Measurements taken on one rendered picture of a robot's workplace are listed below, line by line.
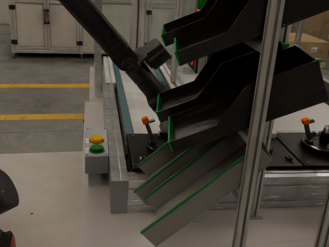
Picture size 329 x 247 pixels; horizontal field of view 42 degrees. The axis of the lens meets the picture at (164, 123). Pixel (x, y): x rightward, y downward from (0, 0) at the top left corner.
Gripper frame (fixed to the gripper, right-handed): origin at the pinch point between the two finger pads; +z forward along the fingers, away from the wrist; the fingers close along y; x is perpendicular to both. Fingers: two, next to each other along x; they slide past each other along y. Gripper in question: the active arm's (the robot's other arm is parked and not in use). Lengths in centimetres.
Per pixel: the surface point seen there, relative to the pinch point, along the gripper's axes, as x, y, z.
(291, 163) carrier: -18.3, -10.5, 30.3
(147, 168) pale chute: 11.7, -20.6, -1.6
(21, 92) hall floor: 149, 349, 16
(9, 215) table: 48, -17, -13
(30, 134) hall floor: 131, 234, 32
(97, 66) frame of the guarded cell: 22, 82, -8
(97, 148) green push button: 23.7, -0.1, -6.5
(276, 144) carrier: -18.9, 2.8, 31.0
